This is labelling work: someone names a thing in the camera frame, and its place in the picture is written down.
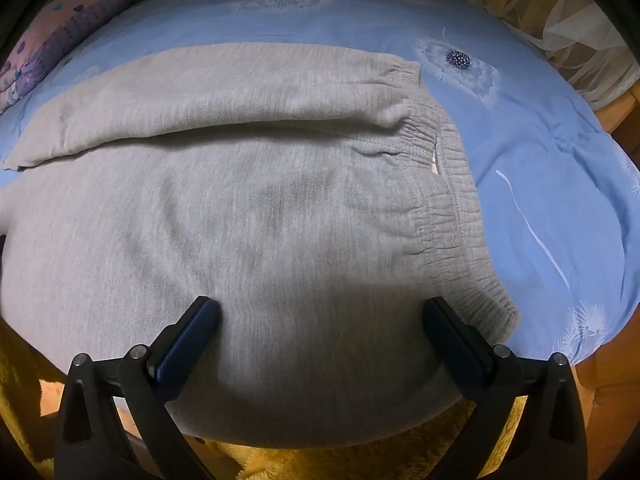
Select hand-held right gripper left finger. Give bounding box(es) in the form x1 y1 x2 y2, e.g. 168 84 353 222
52 296 222 480

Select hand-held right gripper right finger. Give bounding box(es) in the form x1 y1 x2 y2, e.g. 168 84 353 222
422 296 589 480

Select grey pants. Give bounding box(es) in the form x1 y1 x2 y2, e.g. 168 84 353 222
0 42 522 450

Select yellow fleece clothing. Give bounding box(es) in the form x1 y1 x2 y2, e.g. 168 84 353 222
0 320 532 480

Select blue floral quilt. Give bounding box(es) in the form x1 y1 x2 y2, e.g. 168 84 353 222
0 0 640 367

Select white mosquito net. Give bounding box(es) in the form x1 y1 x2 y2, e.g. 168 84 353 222
520 0 640 111

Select purple patterned pillow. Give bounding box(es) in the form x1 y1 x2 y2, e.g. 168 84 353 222
0 0 134 114

